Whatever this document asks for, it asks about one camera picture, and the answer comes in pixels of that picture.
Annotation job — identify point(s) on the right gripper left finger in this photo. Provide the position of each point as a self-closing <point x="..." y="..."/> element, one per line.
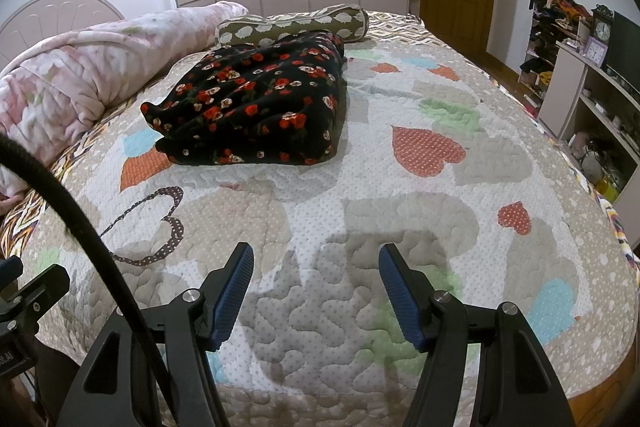
<point x="223" y="292"/>

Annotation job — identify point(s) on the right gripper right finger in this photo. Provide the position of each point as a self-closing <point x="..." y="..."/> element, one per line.
<point x="412" y="299"/>

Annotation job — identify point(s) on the black red floral garment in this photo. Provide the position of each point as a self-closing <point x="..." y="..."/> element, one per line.
<point x="242" y="104"/>

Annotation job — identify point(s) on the cluttered clothes rack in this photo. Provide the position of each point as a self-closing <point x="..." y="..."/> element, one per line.
<point x="553" y="23"/>

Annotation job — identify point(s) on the geometric patterned blanket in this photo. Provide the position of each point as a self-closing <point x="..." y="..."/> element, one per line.
<point x="21" y="221"/>

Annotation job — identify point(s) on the quilted heart patchwork bedspread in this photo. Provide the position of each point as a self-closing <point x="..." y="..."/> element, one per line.
<point x="429" y="155"/>

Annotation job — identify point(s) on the pink floral comforter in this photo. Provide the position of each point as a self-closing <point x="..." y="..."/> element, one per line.
<point x="56" y="90"/>

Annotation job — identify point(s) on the white shelf unit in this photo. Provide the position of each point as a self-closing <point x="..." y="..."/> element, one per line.
<point x="594" y="117"/>

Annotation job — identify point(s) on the olive white-spotted bolster pillow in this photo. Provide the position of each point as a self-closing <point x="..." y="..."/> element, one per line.
<point x="349" y="22"/>

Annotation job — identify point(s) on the pink headboard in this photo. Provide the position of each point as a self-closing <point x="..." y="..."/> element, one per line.
<point x="40" y="19"/>

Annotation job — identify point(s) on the pink small desk clock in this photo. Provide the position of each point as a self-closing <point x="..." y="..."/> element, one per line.
<point x="595" y="51"/>

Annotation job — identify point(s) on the black television screen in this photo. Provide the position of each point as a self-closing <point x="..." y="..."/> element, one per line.
<point x="624" y="49"/>

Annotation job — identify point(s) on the dark mantel clock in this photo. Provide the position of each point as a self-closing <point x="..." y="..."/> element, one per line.
<point x="602" y="22"/>

